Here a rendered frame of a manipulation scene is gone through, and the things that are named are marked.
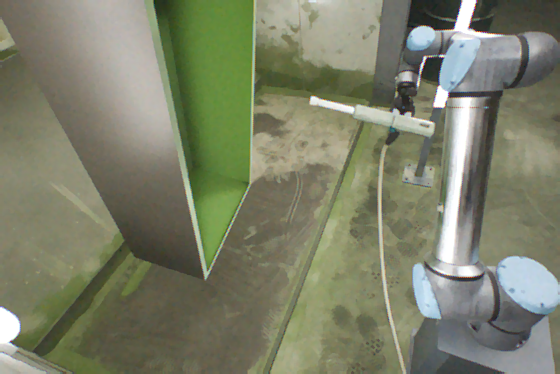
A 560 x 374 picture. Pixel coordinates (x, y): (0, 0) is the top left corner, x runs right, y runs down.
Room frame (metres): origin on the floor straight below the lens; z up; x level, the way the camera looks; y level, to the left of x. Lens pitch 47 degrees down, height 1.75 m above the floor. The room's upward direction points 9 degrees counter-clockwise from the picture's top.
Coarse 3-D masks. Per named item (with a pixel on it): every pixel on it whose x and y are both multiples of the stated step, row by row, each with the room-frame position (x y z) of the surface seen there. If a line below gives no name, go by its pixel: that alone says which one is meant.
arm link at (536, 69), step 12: (444, 36) 1.17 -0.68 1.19; (456, 36) 1.11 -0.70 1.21; (468, 36) 1.02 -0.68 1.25; (480, 36) 0.95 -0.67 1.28; (528, 36) 0.66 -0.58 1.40; (540, 36) 0.66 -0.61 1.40; (552, 36) 0.69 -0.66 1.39; (444, 48) 1.14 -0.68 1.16; (540, 48) 0.63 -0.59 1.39; (552, 48) 0.64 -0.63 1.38; (540, 60) 0.61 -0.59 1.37; (552, 60) 0.62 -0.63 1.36; (528, 72) 0.61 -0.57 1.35; (540, 72) 0.61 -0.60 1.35; (528, 84) 0.62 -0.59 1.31
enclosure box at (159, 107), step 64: (0, 0) 0.76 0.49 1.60; (64, 0) 0.70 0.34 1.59; (128, 0) 0.64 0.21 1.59; (192, 0) 1.29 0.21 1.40; (256, 0) 1.20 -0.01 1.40; (64, 64) 0.73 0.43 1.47; (128, 64) 0.67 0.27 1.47; (192, 64) 1.33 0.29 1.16; (64, 128) 0.79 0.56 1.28; (128, 128) 0.70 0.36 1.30; (192, 128) 1.37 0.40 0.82; (128, 192) 0.76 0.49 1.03; (192, 192) 1.23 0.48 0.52; (192, 256) 0.72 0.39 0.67
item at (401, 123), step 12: (312, 96) 1.13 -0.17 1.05; (336, 108) 1.07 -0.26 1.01; (348, 108) 1.06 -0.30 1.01; (360, 108) 1.05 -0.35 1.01; (372, 108) 1.04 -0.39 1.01; (360, 120) 1.04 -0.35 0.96; (372, 120) 1.01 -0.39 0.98; (384, 120) 0.99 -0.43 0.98; (396, 120) 0.98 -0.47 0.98; (408, 120) 0.98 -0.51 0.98; (420, 120) 0.97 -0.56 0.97; (396, 132) 1.00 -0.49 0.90; (408, 132) 0.97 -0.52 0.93; (420, 132) 0.94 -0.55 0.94; (432, 132) 0.92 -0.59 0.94
